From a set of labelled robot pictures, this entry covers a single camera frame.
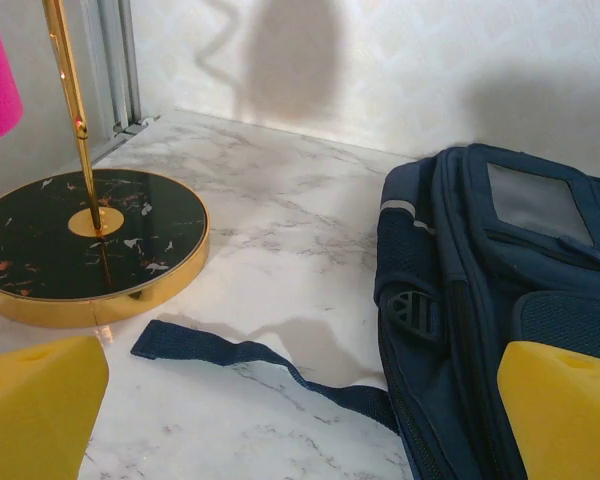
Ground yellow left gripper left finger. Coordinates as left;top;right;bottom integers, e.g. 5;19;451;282
0;335;110;480

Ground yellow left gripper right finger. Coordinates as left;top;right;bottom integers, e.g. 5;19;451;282
497;341;600;480

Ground navy blue student backpack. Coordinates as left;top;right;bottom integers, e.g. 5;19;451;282
130;143;600;480

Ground gold cup stand black base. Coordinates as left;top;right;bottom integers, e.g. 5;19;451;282
0;0;211;330

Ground aluminium frame post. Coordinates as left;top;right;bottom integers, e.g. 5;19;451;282
82;0;161;161

